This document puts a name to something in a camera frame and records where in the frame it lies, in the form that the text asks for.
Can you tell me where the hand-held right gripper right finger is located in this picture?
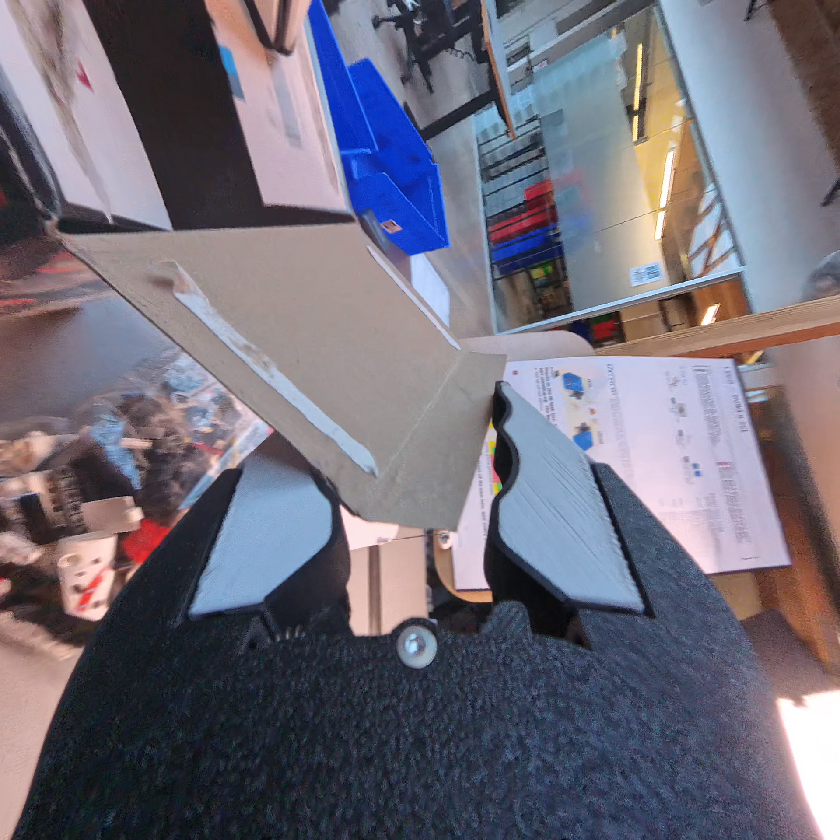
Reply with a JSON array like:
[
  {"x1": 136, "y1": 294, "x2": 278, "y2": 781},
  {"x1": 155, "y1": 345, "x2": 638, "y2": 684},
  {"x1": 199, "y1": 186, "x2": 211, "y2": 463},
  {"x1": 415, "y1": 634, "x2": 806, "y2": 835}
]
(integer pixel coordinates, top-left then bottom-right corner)
[{"x1": 483, "y1": 381, "x2": 651, "y2": 644}]

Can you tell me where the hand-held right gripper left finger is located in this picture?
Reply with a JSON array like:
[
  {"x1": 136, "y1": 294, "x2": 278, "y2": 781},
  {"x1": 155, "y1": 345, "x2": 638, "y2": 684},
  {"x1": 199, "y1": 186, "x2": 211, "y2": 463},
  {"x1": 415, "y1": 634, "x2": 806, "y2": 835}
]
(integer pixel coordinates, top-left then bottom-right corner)
[{"x1": 188, "y1": 434, "x2": 353, "y2": 644}]

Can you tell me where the toy truck box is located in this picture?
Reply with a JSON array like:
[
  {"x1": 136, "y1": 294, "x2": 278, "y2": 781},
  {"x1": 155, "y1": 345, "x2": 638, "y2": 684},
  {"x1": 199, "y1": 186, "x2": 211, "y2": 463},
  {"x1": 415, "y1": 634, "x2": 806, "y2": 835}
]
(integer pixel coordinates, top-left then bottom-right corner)
[{"x1": 0, "y1": 0, "x2": 508, "y2": 534}]

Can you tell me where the large printed instruction sheet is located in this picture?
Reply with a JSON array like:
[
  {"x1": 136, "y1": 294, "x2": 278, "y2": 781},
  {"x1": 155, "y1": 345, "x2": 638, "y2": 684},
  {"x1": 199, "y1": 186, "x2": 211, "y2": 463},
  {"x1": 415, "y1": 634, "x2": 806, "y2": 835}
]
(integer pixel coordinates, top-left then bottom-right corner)
[{"x1": 453, "y1": 355, "x2": 792, "y2": 594}]

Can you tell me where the black office chair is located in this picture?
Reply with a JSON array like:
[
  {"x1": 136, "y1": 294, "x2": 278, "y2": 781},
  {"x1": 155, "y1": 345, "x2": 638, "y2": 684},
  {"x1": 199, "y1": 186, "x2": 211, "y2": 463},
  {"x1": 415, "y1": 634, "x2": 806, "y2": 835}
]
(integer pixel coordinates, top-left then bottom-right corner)
[{"x1": 372, "y1": 0, "x2": 489, "y2": 93}]

